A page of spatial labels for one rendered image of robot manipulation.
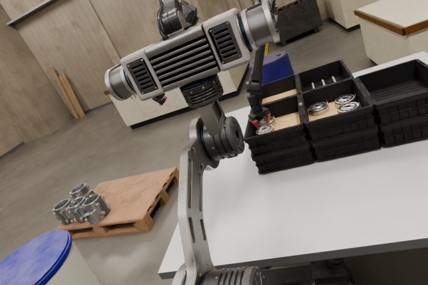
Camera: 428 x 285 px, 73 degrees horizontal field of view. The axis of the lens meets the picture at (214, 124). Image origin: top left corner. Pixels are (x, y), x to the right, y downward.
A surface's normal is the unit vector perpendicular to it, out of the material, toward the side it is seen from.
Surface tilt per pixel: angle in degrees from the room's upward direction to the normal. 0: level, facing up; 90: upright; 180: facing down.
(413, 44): 90
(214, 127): 90
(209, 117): 90
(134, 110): 90
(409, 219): 0
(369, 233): 0
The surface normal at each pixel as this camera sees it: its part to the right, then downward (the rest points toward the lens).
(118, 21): -0.18, 0.43
